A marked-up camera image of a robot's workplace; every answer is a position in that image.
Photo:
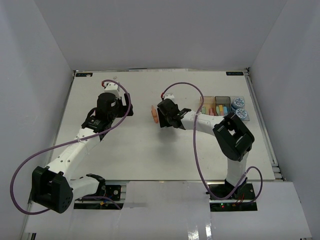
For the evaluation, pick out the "green highlighter pen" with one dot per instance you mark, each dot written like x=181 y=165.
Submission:
x=217 y=109

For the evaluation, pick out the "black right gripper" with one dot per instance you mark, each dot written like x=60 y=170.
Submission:
x=163 y=121

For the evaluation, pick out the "amber transparent tray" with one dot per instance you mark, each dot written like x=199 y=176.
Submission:
x=209 y=102

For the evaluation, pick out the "blue highlighter pen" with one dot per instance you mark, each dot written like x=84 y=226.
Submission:
x=225 y=111

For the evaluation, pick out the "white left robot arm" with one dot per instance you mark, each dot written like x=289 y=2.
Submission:
x=53 y=186

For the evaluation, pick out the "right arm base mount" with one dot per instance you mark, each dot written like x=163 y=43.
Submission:
x=240 y=201

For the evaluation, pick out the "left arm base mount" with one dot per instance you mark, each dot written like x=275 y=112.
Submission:
x=112 y=197

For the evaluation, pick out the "grey transparent tray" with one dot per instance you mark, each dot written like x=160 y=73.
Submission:
x=225 y=101

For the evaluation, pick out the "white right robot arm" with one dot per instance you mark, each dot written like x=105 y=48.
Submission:
x=234 y=138

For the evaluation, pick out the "blue-lidded cleaning gel jar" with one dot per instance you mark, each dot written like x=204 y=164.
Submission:
x=237 y=103

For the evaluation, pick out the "orange highlighter pen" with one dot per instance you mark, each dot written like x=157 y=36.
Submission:
x=221 y=110

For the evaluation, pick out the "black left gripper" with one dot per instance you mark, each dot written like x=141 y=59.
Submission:
x=124 y=109

